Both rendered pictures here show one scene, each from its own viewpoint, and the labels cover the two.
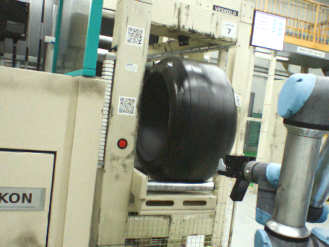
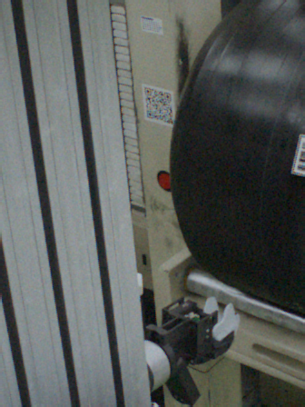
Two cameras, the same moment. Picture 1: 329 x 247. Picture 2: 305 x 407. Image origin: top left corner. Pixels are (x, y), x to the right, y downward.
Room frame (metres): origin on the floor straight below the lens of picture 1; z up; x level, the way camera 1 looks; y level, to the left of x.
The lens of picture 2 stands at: (0.64, -1.57, 2.08)
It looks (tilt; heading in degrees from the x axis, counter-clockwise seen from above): 30 degrees down; 66
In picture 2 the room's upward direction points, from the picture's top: 5 degrees counter-clockwise
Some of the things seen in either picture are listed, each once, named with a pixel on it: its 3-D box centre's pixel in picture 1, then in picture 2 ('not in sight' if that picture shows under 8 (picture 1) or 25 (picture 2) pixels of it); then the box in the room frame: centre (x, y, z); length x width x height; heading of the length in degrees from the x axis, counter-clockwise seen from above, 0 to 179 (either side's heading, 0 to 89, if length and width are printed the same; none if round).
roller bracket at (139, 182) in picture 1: (129, 177); (228, 243); (1.55, 0.11, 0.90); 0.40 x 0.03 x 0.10; 23
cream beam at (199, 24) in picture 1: (182, 22); not in sight; (1.94, -0.05, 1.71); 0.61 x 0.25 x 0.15; 113
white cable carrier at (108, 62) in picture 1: (104, 110); (137, 104); (1.44, 0.24, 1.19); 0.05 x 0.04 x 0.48; 23
